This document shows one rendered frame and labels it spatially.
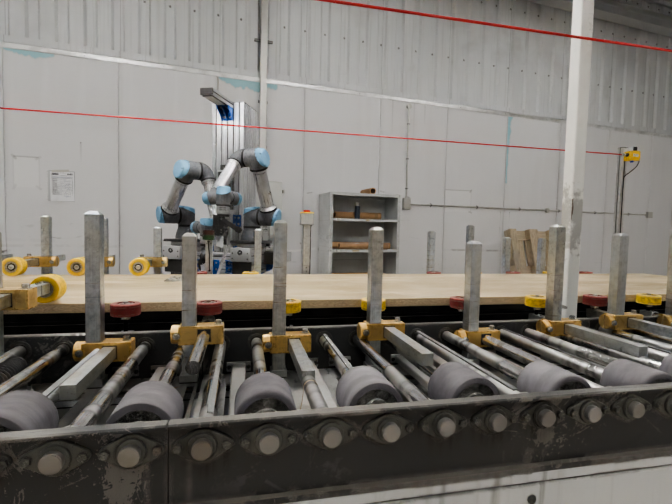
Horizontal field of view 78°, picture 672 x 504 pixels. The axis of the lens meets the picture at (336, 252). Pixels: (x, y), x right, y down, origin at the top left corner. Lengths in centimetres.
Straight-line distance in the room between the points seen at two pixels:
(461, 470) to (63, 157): 477
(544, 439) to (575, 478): 10
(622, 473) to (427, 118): 526
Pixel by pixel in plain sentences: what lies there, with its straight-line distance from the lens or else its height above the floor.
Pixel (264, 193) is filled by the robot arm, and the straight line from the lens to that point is 277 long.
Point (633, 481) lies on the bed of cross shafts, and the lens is 110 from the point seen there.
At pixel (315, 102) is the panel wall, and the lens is 535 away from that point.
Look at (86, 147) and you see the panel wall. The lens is 509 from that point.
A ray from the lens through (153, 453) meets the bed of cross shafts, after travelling 73.
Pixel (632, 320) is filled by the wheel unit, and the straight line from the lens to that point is 173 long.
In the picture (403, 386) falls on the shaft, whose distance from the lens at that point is 92.
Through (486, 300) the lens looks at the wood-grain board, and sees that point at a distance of 161.
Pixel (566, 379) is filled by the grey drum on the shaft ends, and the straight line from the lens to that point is 98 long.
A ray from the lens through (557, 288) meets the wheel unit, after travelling 153.
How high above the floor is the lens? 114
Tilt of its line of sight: 3 degrees down
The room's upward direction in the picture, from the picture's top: 1 degrees clockwise
